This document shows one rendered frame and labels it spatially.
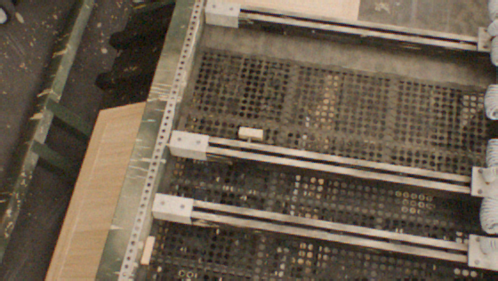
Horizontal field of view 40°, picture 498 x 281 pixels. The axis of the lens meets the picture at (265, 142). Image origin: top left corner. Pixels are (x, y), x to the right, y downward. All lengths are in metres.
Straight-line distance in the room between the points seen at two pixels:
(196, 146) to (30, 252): 1.06
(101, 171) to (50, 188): 0.38
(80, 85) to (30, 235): 0.74
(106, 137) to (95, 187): 0.23
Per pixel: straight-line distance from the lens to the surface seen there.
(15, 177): 2.85
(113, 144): 2.87
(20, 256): 3.05
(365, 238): 2.23
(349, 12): 2.67
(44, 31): 3.26
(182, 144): 2.31
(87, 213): 2.78
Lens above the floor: 2.45
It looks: 33 degrees down
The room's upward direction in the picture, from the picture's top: 82 degrees clockwise
